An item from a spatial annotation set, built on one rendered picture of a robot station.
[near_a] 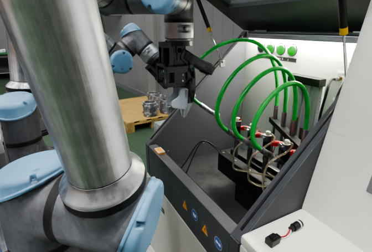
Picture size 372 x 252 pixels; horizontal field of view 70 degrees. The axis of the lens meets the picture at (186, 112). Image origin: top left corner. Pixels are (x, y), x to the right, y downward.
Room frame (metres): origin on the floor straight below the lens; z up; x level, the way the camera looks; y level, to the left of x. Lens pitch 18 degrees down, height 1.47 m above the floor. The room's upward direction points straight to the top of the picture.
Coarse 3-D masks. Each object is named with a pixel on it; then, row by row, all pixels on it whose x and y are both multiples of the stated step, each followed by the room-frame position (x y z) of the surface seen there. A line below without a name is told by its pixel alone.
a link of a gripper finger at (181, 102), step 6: (180, 90) 0.69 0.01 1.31; (186, 90) 0.69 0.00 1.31; (180, 96) 0.69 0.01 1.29; (186, 96) 0.69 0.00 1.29; (174, 102) 0.68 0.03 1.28; (180, 102) 0.69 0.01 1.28; (186, 102) 0.69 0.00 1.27; (174, 108) 0.68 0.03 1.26; (180, 108) 0.69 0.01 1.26; (186, 108) 0.69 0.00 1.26; (186, 114) 0.70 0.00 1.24
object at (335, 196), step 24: (360, 48) 0.67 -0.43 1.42; (360, 72) 0.65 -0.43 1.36; (360, 96) 0.62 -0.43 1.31; (336, 120) 0.65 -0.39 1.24; (360, 120) 0.60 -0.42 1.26; (336, 144) 0.62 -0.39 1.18; (360, 144) 0.58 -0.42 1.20; (336, 168) 0.60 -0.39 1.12; (360, 168) 0.56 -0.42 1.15; (312, 192) 0.62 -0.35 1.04; (336, 192) 0.58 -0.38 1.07; (360, 192) 0.54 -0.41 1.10; (336, 216) 0.55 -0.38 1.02; (360, 216) 0.51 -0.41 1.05; (360, 240) 0.49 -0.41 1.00
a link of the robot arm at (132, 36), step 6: (132, 24) 1.03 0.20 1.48; (126, 30) 1.01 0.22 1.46; (132, 30) 1.01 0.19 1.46; (138, 30) 1.02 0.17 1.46; (126, 36) 1.01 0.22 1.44; (132, 36) 1.00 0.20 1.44; (138, 36) 1.00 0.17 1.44; (144, 36) 1.02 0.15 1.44; (126, 42) 0.99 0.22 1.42; (132, 42) 1.00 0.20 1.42; (138, 42) 1.00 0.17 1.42; (144, 42) 1.00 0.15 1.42; (150, 42) 1.01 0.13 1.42; (132, 48) 1.00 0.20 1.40; (138, 48) 1.00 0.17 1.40; (144, 48) 1.02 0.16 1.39; (138, 54) 1.01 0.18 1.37
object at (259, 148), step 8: (280, 88) 0.72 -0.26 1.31; (304, 88) 0.76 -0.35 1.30; (272, 96) 0.70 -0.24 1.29; (304, 96) 0.77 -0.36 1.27; (264, 104) 0.69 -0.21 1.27; (256, 112) 0.69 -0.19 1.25; (256, 120) 0.68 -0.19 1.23; (304, 120) 0.79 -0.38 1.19; (304, 128) 0.78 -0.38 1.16; (304, 136) 0.78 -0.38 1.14; (256, 144) 0.68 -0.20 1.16; (264, 152) 0.69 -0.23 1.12
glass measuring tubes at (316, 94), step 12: (312, 84) 0.96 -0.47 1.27; (324, 84) 0.96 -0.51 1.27; (300, 96) 1.02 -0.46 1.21; (312, 96) 0.97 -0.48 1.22; (288, 108) 1.05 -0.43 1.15; (300, 108) 1.03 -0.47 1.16; (312, 108) 0.96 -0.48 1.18; (288, 120) 1.05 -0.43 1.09; (300, 120) 1.02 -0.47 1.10; (312, 120) 0.96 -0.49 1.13; (300, 132) 0.99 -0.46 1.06
